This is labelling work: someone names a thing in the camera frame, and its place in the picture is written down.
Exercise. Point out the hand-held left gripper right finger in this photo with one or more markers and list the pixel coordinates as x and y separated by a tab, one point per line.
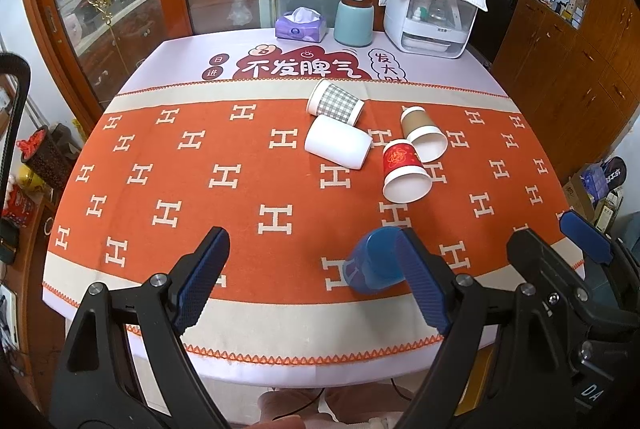
421	285

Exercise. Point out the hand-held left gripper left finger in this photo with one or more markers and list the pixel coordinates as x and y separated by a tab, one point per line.
200	281

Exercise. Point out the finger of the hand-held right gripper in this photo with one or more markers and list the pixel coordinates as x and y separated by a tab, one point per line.
542	259
586	235

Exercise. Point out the blue plastic cup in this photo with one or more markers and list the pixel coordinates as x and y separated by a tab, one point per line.
372	261

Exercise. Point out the red paper cup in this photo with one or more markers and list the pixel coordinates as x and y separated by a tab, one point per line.
402	171

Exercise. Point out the brown sleeved paper cup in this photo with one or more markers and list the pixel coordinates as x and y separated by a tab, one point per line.
422	131

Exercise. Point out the plain white cup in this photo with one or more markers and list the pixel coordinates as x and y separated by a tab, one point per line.
337	141

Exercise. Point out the grey checkered white cup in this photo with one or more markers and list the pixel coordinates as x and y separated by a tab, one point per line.
334	104

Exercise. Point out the cardboard box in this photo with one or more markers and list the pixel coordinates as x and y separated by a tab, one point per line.
579	196

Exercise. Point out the blue plastic bag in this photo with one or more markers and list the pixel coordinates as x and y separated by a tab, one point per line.
596	179

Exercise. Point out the orange patterned table runner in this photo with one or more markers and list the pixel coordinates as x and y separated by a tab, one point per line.
200	189

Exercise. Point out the wooden cabinet with shelves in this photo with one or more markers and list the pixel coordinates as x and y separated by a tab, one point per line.
575	74

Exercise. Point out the dark woven basket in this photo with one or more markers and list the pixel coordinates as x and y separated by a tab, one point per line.
47	159

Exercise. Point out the red snack packet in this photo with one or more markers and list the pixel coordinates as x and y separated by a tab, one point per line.
17	204

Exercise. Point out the orange patterned tablecloth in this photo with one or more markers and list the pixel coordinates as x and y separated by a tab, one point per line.
190	59

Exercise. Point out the white countertop appliance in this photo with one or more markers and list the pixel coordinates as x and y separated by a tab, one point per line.
430	26

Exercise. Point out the teal canister with brown lid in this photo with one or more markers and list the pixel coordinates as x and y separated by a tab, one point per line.
354	21

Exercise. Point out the purple tissue box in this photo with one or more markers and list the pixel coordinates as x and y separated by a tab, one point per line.
299	26

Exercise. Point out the clear plastic bag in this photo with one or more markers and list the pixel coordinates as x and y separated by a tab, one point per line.
241	6

